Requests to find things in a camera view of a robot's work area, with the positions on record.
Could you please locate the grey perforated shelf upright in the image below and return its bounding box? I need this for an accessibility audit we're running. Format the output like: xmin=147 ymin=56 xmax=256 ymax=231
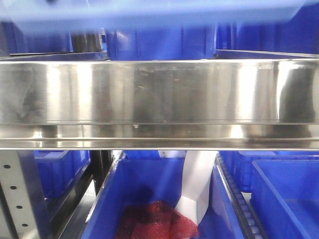
xmin=0 ymin=150 xmax=53 ymax=239

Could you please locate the blue bin lower left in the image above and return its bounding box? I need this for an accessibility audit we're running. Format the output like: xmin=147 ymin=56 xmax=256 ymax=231
xmin=33 ymin=150 xmax=90 ymax=198

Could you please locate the black vertical shelf post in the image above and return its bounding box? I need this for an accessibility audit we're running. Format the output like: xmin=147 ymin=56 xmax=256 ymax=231
xmin=71 ymin=32 xmax=103 ymax=53

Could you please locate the blue bin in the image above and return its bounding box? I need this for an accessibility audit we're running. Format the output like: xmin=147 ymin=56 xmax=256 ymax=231
xmin=250 ymin=160 xmax=319 ymax=239
xmin=82 ymin=157 xmax=243 ymax=239
xmin=33 ymin=150 xmax=90 ymax=198

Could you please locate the blue crate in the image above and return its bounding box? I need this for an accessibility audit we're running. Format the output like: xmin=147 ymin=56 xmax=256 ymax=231
xmin=106 ymin=25 xmax=217 ymax=61
xmin=0 ymin=22 xmax=73 ymax=54
xmin=216 ymin=4 xmax=319 ymax=54

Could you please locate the blue plastic tray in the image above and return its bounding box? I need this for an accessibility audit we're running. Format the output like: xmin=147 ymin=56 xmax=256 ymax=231
xmin=0 ymin=0 xmax=311 ymax=32

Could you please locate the blue bin lower right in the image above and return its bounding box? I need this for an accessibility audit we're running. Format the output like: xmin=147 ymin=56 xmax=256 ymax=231
xmin=250 ymin=160 xmax=319 ymax=239

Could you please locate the blue crate upper right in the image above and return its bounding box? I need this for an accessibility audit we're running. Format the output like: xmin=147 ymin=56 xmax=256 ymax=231
xmin=216 ymin=4 xmax=319 ymax=54

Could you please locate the blue crate upper centre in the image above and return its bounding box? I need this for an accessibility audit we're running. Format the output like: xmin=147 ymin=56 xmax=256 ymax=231
xmin=106 ymin=25 xmax=217 ymax=61

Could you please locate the black roller rail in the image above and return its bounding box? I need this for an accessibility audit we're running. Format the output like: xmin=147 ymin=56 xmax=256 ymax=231
xmin=215 ymin=153 xmax=265 ymax=239

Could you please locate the blue crate upper left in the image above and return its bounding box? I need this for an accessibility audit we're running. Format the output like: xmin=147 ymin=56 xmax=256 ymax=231
xmin=0 ymin=22 xmax=73 ymax=54

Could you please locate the stainless steel shelf beam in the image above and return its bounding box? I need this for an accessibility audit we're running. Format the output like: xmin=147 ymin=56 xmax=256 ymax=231
xmin=0 ymin=59 xmax=319 ymax=150

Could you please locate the red mesh bag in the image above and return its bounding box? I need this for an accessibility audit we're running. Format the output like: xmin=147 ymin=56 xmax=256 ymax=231
xmin=114 ymin=200 xmax=199 ymax=239

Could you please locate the blue bin lower centre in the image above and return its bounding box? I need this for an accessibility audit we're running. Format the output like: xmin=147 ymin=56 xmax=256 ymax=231
xmin=82 ymin=157 xmax=243 ymax=239

